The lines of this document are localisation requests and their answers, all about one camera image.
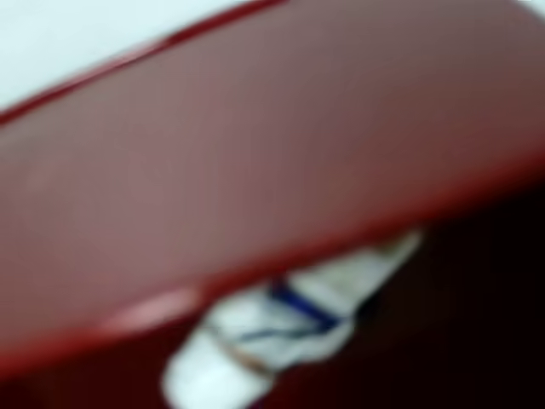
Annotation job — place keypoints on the small white object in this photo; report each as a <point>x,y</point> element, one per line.
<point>221,375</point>

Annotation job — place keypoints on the dark red box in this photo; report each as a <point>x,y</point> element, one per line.
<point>255,149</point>

